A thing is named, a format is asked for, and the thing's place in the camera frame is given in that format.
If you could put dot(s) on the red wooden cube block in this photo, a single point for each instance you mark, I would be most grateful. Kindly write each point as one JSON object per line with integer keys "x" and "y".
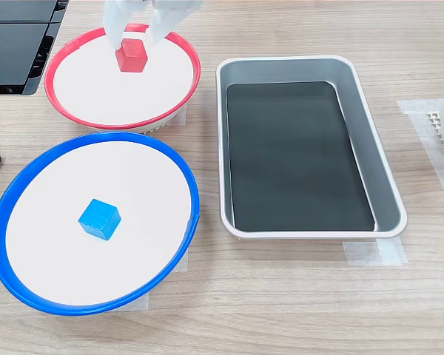
{"x": 133, "y": 57}

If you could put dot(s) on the blue wooden cube block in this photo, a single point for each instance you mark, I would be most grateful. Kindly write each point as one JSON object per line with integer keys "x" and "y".
{"x": 98, "y": 220}

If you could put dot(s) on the black tray liner mat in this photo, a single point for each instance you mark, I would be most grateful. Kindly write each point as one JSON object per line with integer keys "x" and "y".
{"x": 296, "y": 159}

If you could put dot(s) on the silver metal tray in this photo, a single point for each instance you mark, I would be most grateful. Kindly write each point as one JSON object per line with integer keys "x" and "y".
{"x": 373, "y": 148}

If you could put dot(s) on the red rimmed white dish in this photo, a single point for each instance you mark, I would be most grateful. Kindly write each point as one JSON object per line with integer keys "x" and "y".
{"x": 122, "y": 96}

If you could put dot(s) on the translucent tape strip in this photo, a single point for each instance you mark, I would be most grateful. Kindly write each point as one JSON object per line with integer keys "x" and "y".
{"x": 177, "y": 116}
{"x": 184, "y": 259}
{"x": 373, "y": 252}
{"x": 142, "y": 301}

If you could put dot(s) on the black panel device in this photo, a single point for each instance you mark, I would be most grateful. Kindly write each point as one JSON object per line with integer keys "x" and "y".
{"x": 11, "y": 48}

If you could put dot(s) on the blue rimmed white dish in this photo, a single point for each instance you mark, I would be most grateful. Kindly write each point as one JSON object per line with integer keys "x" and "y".
{"x": 96, "y": 273}

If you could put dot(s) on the white mesh anti-slip mat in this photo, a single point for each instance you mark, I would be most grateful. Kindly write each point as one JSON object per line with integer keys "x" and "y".
{"x": 438, "y": 127}

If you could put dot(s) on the wide translucent tape sheet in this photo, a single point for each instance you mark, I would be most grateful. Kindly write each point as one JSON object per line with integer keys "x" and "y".
{"x": 429, "y": 155}

